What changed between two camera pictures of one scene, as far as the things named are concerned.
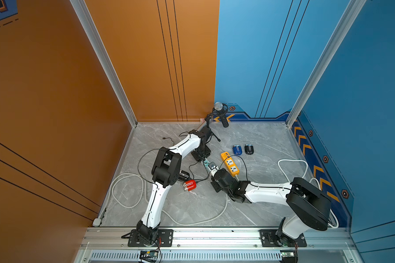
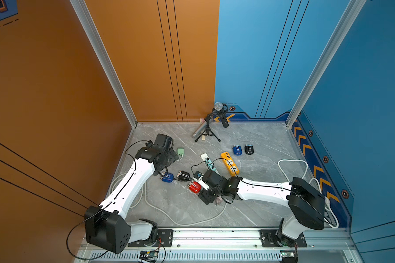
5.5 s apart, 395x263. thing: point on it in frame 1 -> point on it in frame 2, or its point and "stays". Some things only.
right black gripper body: x=215 y=186 -> x=207 y=195
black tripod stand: x=208 y=117 stays
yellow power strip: x=229 y=164 stays
